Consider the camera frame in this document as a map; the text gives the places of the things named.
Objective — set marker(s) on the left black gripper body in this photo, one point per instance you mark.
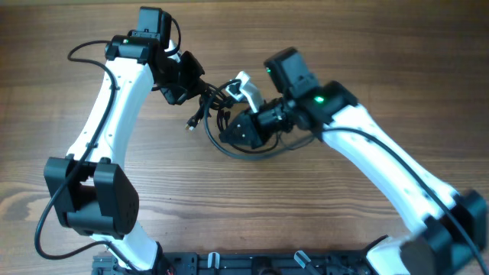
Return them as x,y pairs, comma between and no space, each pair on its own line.
175,83

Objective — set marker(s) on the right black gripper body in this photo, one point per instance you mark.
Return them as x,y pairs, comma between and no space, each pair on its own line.
269,121

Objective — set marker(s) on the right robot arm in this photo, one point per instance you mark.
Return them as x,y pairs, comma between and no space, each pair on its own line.
447,230

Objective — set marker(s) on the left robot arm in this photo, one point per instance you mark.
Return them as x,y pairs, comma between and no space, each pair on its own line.
89,190

